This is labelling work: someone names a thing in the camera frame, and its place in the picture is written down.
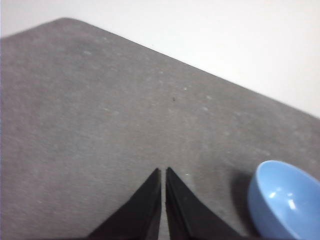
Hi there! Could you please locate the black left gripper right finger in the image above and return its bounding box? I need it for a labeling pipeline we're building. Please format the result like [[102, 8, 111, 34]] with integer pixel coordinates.
[[164, 166, 249, 240]]

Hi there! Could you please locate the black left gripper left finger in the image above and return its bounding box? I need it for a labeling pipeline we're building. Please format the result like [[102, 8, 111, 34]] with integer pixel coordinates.
[[86, 167, 163, 240]]

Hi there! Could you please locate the blue ribbed bowl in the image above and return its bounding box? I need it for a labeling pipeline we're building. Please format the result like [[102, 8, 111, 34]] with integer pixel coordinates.
[[247, 159, 320, 240]]

